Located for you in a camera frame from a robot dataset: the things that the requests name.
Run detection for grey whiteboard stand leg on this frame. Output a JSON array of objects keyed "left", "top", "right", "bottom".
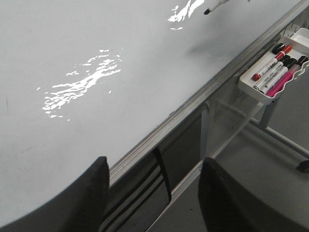
[{"left": 250, "top": 97, "right": 309, "bottom": 159}]

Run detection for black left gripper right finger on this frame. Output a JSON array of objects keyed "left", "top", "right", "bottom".
[{"left": 198, "top": 158, "right": 309, "bottom": 232}]

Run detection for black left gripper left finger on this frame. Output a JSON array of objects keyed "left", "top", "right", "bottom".
[{"left": 0, "top": 157, "right": 110, "bottom": 232}]

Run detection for grey black striped fabric organizer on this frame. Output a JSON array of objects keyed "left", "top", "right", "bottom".
[{"left": 99, "top": 149, "right": 171, "bottom": 232}]

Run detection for black caster wheel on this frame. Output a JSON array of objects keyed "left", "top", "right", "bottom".
[{"left": 296, "top": 160, "right": 309, "bottom": 174}]

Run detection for white whiteboard with aluminium frame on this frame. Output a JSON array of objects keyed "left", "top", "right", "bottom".
[{"left": 0, "top": 0, "right": 309, "bottom": 188}]

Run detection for pink whiteboard marker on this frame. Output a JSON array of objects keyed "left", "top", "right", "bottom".
[{"left": 266, "top": 56, "right": 309, "bottom": 97}]

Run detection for red capped whiteboard marker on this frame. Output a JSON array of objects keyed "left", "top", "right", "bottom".
[{"left": 252, "top": 44, "right": 293, "bottom": 81}]

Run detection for black capped whiteboard marker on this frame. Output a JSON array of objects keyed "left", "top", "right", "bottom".
[{"left": 253, "top": 55, "right": 290, "bottom": 89}]

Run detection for dark panel with white top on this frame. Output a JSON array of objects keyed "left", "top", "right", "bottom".
[{"left": 157, "top": 110, "right": 203, "bottom": 189}]

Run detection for white marker tray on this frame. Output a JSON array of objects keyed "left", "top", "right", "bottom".
[{"left": 238, "top": 28, "right": 309, "bottom": 105}]

